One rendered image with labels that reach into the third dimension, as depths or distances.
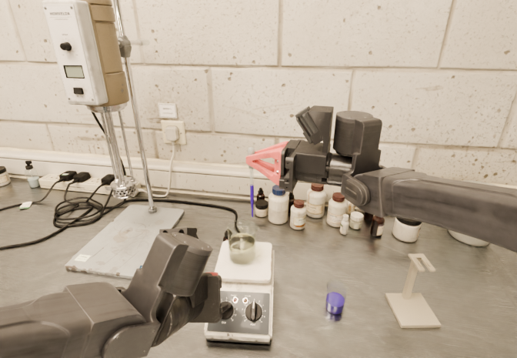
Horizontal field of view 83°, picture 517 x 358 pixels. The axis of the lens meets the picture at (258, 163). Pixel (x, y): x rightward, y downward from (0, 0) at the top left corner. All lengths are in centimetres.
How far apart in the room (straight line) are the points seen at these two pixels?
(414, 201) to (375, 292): 40
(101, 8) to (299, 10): 50
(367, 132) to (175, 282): 33
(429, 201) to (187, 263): 29
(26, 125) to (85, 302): 118
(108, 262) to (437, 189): 75
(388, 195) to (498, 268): 60
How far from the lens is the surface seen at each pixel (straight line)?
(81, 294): 36
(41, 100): 137
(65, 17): 73
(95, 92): 72
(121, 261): 86
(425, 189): 40
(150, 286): 37
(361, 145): 47
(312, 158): 49
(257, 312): 63
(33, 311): 33
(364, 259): 85
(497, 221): 36
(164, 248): 36
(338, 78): 94
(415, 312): 76
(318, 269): 79
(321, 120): 48
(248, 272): 65
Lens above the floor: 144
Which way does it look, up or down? 24 degrees down
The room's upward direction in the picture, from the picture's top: straight up
